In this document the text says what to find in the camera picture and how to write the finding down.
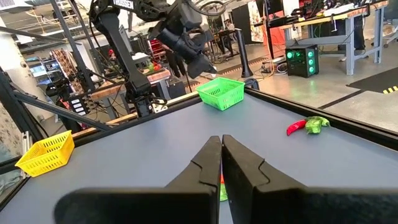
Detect person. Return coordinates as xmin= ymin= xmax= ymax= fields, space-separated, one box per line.
xmin=217 ymin=18 xmax=239 ymax=54

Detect black table clamp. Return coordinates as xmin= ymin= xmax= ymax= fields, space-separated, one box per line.
xmin=244 ymin=78 xmax=261 ymax=91

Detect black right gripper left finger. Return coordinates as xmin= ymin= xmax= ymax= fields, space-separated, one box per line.
xmin=54 ymin=135 xmax=222 ymax=224

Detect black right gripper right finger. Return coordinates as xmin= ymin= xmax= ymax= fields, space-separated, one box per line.
xmin=221 ymin=134 xmax=398 ymax=224

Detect red chili pepper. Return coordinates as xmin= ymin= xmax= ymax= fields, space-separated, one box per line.
xmin=286 ymin=119 xmax=308 ymax=136

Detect yellow plastic basket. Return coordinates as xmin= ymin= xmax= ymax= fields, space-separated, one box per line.
xmin=14 ymin=129 xmax=75 ymax=178

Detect diagonal black frame strut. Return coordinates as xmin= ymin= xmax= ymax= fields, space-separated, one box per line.
xmin=14 ymin=91 xmax=113 ymax=132

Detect silver aluminium bracket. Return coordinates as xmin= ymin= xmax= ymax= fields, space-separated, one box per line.
xmin=21 ymin=130 xmax=34 ymax=156

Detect black power strip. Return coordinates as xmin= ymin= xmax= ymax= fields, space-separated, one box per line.
xmin=70 ymin=96 xmax=91 ymax=116

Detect thick black frame strut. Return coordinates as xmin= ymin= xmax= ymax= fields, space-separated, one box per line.
xmin=0 ymin=67 xmax=44 ymax=142

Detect long green chili pepper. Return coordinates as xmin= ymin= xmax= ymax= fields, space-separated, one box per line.
xmin=304 ymin=116 xmax=330 ymax=135

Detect black computer with green fans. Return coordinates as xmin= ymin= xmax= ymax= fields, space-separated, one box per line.
xmin=285 ymin=44 xmax=320 ymax=78

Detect grey workbench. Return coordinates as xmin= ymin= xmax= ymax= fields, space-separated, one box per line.
xmin=278 ymin=0 xmax=391 ymax=76

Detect green plastic basket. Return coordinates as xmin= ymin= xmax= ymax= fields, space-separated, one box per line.
xmin=195 ymin=77 xmax=246 ymax=111

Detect black gantry post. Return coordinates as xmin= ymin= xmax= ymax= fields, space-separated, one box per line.
xmin=49 ymin=0 xmax=97 ymax=91

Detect black floor post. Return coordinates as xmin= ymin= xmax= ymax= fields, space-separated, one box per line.
xmin=235 ymin=28 xmax=254 ymax=78

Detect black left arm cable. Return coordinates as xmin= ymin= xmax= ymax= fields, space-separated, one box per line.
xmin=191 ymin=0 xmax=228 ymax=17

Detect black floor mat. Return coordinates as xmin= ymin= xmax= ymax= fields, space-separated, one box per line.
xmin=346 ymin=67 xmax=398 ymax=95

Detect black aluminium table frame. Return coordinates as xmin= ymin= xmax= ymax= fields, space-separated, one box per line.
xmin=0 ymin=83 xmax=398 ymax=212

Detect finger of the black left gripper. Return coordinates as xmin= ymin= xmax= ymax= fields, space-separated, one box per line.
xmin=187 ymin=54 xmax=218 ymax=79
xmin=166 ymin=51 xmax=187 ymax=78

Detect red parts drawers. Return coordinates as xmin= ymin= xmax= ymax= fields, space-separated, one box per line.
xmin=149 ymin=39 xmax=165 ymax=60

